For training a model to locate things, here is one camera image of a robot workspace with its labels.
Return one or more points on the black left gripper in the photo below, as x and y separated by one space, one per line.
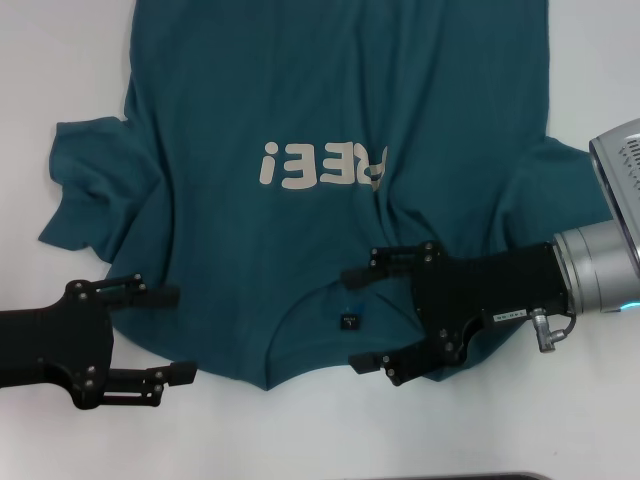
60 345

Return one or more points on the teal t-shirt with beige print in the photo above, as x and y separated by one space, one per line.
310 100

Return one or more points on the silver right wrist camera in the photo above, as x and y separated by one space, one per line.
620 170

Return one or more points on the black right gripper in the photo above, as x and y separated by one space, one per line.
490 285

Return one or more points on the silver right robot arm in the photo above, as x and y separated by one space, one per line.
595 270

